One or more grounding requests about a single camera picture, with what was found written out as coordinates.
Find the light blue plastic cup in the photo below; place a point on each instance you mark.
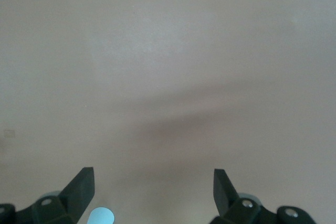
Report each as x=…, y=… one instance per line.
x=101, y=216

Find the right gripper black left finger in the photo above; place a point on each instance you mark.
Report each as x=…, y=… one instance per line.
x=68, y=208

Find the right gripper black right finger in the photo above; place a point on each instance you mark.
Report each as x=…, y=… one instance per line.
x=241, y=213

